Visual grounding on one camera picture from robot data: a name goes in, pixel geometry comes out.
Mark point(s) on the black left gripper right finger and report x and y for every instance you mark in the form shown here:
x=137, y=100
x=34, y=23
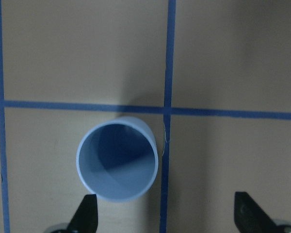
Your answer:
x=249, y=216

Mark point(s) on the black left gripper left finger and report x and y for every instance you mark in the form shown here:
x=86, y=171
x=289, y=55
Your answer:
x=85, y=219

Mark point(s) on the blue cup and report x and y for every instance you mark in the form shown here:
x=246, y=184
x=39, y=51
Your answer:
x=118, y=160

